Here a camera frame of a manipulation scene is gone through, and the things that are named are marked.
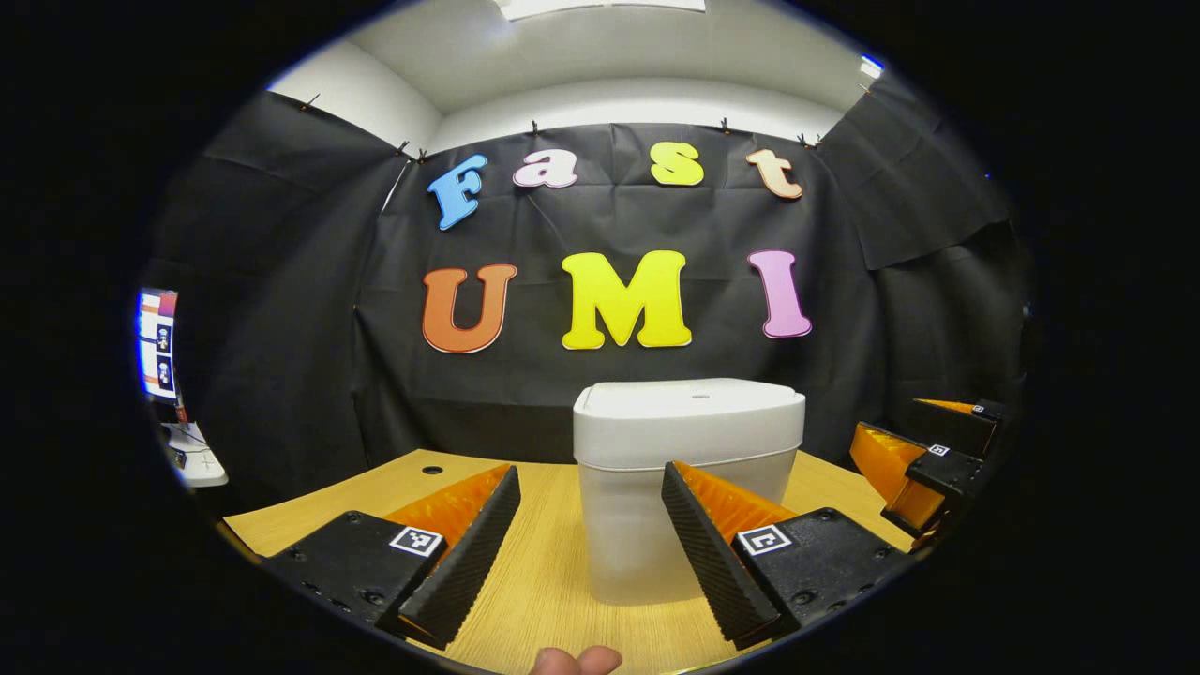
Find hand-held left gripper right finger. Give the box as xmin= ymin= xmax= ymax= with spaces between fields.
xmin=659 ymin=459 xmax=918 ymax=653

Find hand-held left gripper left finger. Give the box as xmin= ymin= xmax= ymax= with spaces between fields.
xmin=261 ymin=463 xmax=522 ymax=651

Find white desktop garbage bin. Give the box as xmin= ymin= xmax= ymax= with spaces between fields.
xmin=573 ymin=378 xmax=807 ymax=607

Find wooden desktop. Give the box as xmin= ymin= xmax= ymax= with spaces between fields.
xmin=223 ymin=449 xmax=915 ymax=675

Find white side desk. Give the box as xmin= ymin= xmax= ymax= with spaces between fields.
xmin=161 ymin=422 xmax=229 ymax=488

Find black backdrop cloth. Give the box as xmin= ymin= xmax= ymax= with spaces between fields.
xmin=141 ymin=70 xmax=1037 ymax=517

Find computer monitor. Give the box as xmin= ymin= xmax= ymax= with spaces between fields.
xmin=137 ymin=288 xmax=179 ymax=402

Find ceiling light panel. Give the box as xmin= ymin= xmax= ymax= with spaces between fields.
xmin=497 ymin=0 xmax=706 ymax=22

